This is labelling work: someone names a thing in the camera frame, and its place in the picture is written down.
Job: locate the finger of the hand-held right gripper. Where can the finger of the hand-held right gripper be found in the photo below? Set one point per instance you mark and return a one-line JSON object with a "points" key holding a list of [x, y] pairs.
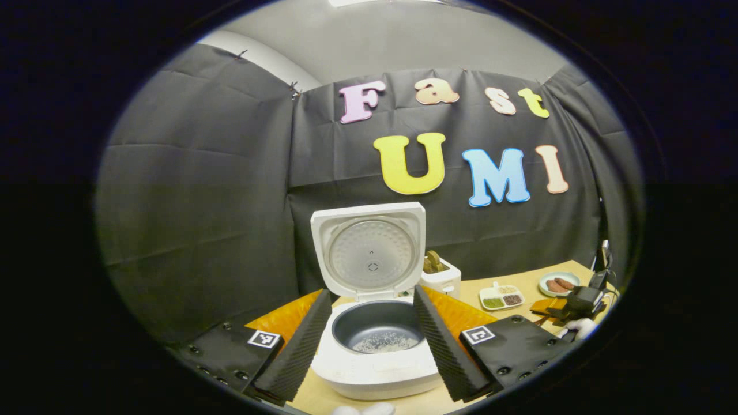
{"points": [[550, 307]]}

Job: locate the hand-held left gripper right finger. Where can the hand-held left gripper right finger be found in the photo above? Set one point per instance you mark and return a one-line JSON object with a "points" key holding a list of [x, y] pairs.
{"points": [[444, 351]]}

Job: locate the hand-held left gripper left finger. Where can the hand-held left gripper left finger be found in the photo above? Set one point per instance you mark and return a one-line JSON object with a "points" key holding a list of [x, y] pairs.
{"points": [[297, 351]]}

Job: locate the white rice heap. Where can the white rice heap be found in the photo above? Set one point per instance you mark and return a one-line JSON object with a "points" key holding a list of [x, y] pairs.
{"points": [[383, 344]]}

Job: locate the white rice cooker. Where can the white rice cooker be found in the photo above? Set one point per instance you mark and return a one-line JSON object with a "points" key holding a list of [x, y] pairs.
{"points": [[372, 374]]}

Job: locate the brown meat slice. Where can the brown meat slice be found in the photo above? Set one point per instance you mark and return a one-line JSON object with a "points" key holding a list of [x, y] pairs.
{"points": [[566, 282], [556, 286]]}

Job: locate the pale green plate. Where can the pale green plate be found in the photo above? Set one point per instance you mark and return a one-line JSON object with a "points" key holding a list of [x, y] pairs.
{"points": [[545, 276]]}

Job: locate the white divided grain dish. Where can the white divided grain dish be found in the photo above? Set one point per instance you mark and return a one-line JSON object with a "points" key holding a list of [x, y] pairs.
{"points": [[500, 297]]}

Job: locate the white toaster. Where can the white toaster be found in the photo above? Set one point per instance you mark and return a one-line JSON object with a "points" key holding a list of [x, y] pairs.
{"points": [[444, 280]]}

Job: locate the toasted bread slices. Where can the toasted bread slices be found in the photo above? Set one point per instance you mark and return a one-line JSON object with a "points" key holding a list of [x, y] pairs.
{"points": [[433, 262]]}

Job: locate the black backdrop cloth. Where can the black backdrop cloth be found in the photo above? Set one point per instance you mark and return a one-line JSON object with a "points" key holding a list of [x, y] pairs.
{"points": [[202, 202]]}

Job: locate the large ceiling light panel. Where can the large ceiling light panel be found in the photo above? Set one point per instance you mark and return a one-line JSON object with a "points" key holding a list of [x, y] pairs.
{"points": [[380, 2]]}

